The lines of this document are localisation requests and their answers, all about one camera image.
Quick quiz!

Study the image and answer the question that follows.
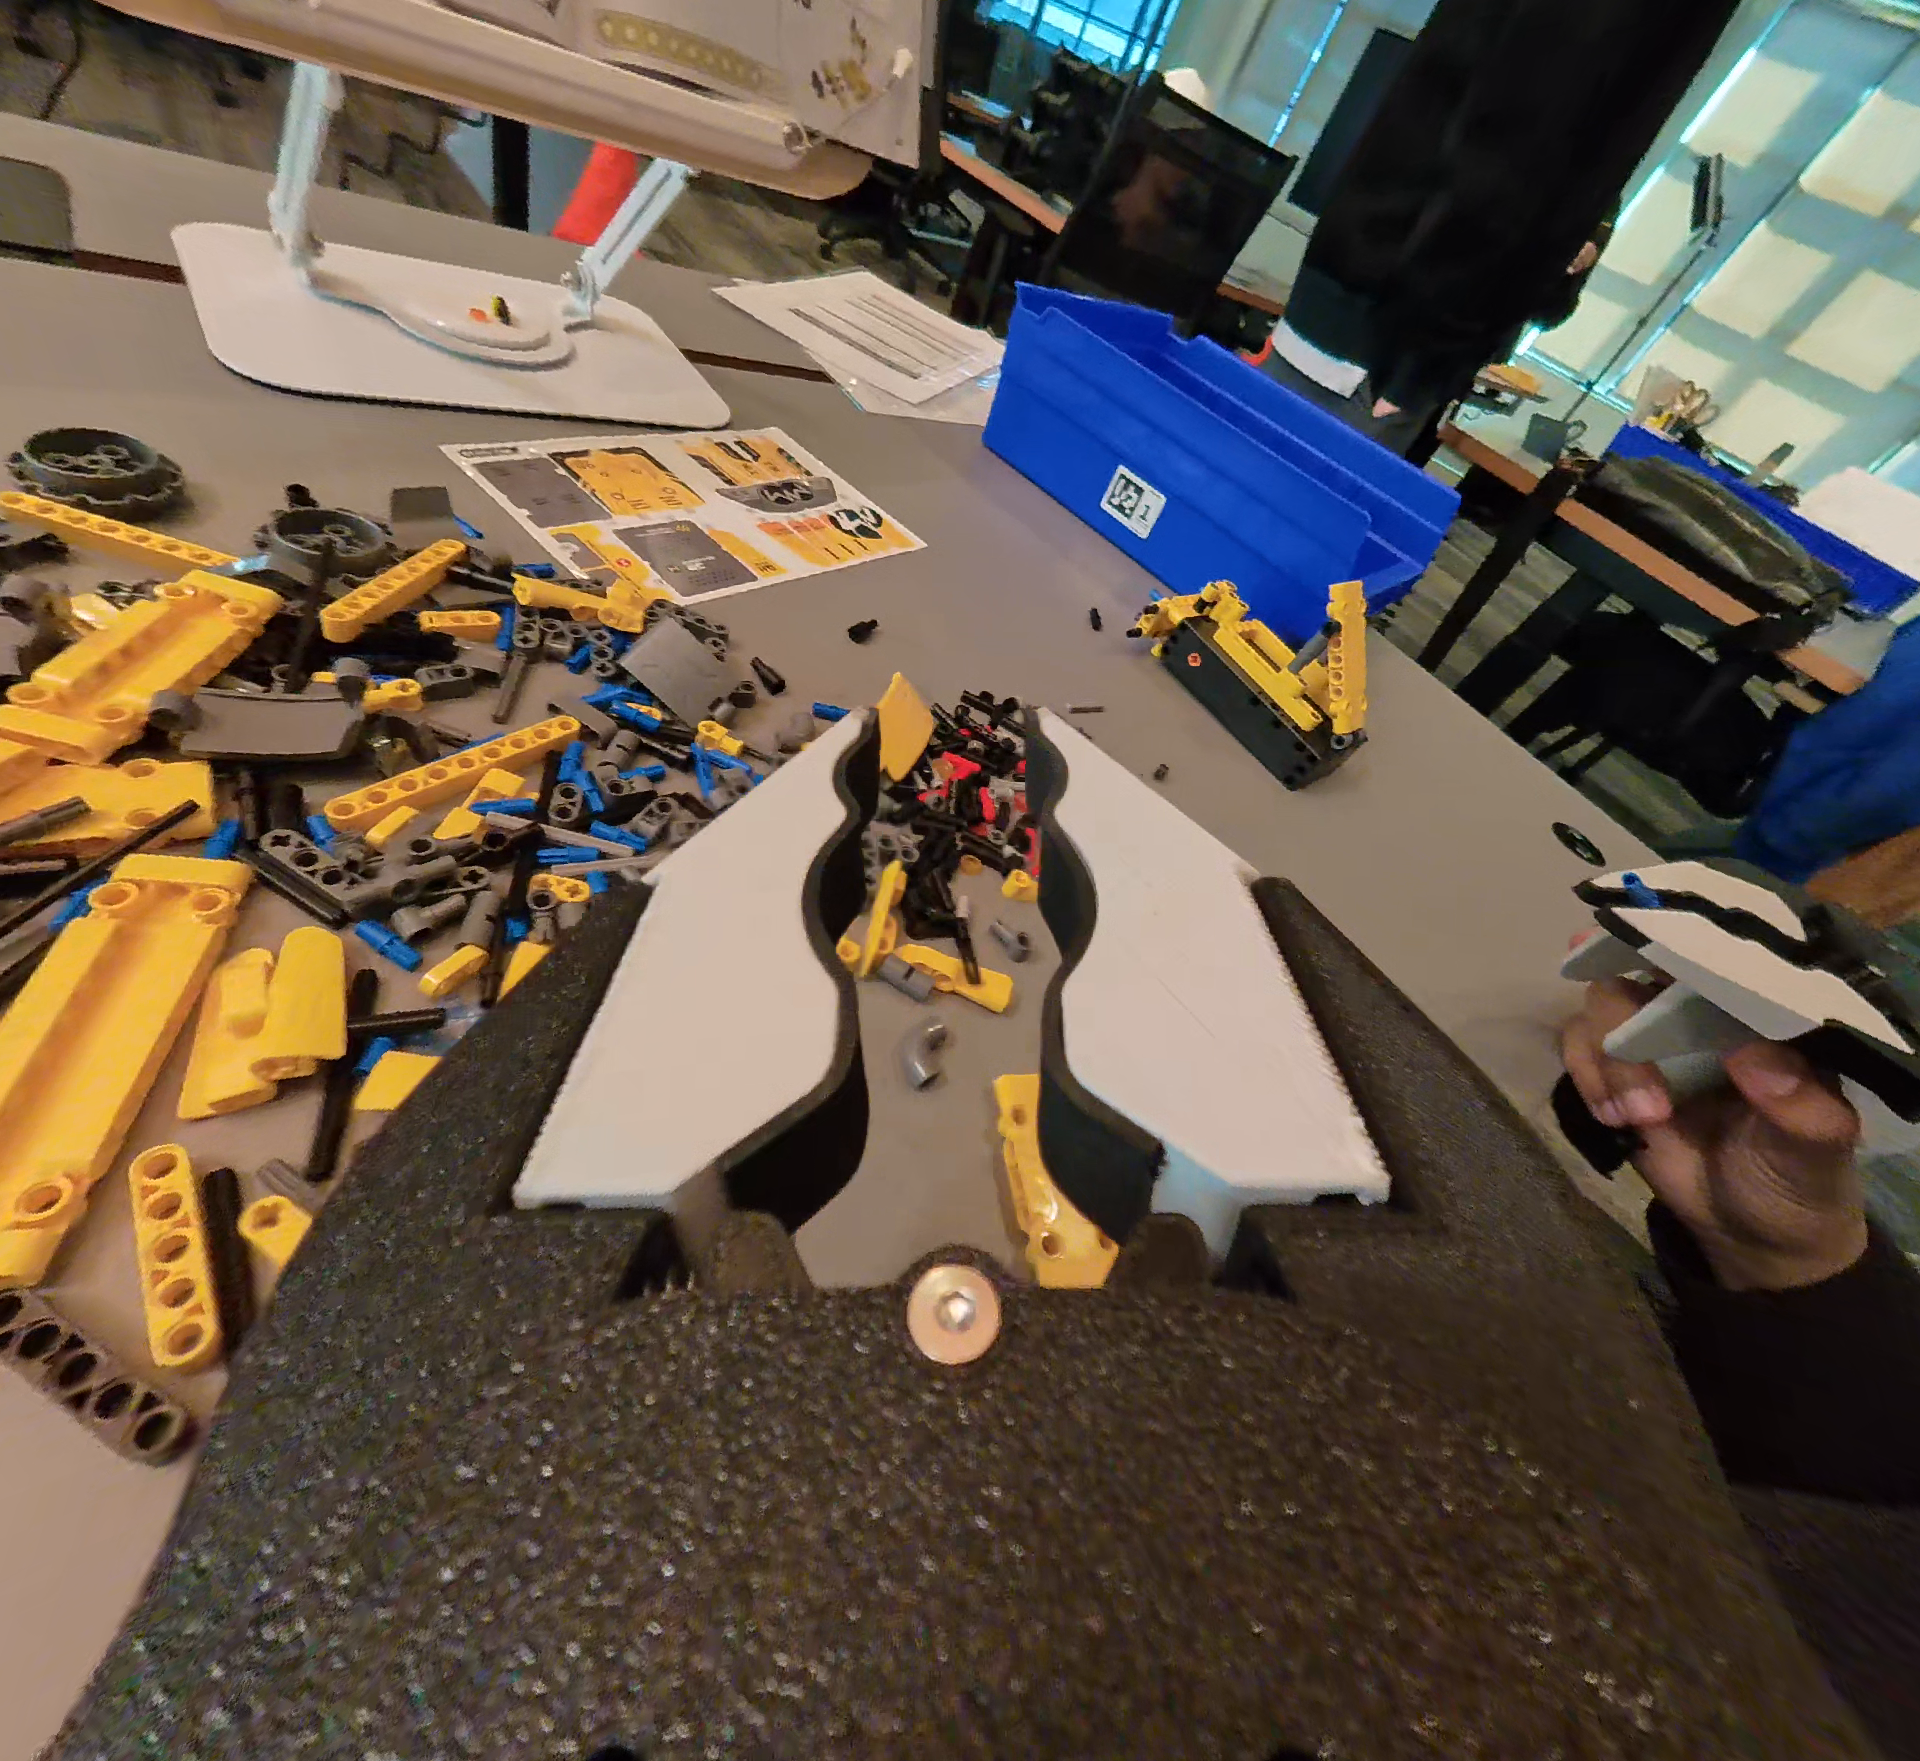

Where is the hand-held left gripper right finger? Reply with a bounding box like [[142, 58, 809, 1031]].
[[1021, 703, 1391, 1263]]

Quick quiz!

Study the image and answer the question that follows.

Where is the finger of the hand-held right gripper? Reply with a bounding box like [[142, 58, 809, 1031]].
[[1572, 858, 1829, 955], [1557, 911, 1866, 1048]]

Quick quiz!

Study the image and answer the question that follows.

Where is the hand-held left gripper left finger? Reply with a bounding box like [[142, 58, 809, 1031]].
[[512, 706, 882, 1245]]

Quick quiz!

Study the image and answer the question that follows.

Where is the pile of toy building parts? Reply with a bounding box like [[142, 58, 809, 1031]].
[[0, 423, 1051, 1470]]

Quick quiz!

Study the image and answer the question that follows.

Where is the person's right forearm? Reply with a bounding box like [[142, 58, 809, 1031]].
[[1641, 1198, 1920, 1511]]

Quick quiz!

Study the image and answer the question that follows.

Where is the person's right hand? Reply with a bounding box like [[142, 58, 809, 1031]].
[[1560, 973, 1872, 1294]]

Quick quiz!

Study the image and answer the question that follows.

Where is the blue seat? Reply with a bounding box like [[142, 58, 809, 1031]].
[[1738, 665, 1920, 882]]

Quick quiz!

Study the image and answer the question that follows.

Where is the yellow toy beam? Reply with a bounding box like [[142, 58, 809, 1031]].
[[991, 1072, 1121, 1294]]

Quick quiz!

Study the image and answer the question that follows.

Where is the black bag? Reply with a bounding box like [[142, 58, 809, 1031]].
[[1589, 452, 1856, 627]]

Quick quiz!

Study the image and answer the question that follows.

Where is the yellow black toy assembly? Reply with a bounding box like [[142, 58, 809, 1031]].
[[1130, 579, 1371, 793]]

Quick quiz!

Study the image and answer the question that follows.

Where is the sticker sheet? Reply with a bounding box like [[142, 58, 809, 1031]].
[[440, 426, 927, 604]]

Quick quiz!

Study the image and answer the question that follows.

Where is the paper in plastic sleeve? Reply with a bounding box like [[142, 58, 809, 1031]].
[[711, 268, 1010, 414]]

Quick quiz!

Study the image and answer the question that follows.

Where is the white book stand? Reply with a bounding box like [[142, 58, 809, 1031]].
[[0, 0, 921, 432]]

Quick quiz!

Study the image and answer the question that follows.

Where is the orange cone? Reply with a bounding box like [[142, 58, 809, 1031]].
[[561, 138, 639, 247]]

